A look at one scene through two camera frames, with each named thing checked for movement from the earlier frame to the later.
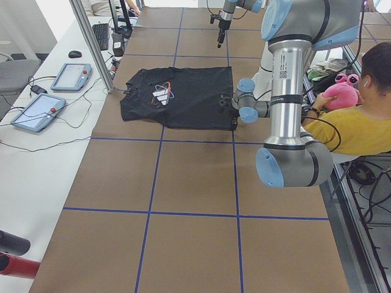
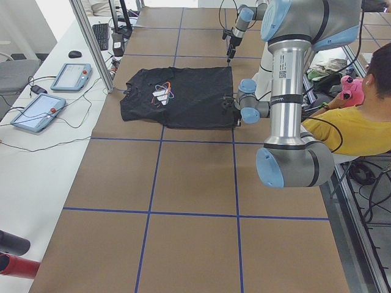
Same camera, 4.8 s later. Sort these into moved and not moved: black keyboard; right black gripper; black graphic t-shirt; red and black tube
Moved: right black gripper
Not moved: red and black tube; black graphic t-shirt; black keyboard
